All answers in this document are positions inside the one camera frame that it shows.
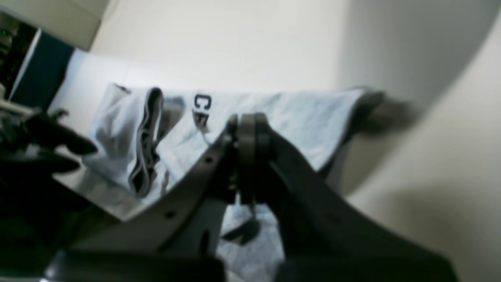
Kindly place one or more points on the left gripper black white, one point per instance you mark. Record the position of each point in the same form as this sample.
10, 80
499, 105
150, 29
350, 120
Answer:
29, 143

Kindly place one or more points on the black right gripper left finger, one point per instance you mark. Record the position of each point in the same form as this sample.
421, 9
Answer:
175, 239

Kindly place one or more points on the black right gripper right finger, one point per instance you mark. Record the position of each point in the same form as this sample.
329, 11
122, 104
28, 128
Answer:
324, 238

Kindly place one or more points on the grey T-shirt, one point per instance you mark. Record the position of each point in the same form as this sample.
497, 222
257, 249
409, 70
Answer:
148, 138

